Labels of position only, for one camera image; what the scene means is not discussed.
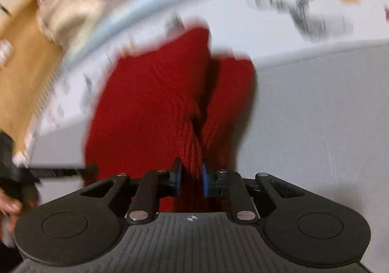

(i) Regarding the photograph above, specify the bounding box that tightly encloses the dark red knit garment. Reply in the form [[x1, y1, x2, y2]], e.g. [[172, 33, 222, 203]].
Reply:
[[84, 25, 255, 212]]

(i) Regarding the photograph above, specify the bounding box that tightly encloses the person's left hand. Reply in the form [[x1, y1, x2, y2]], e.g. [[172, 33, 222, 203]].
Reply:
[[0, 189, 22, 216]]

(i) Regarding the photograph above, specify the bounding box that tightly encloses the grey white printed bedsheet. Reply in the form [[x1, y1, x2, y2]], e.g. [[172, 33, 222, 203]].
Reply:
[[29, 0, 388, 258]]

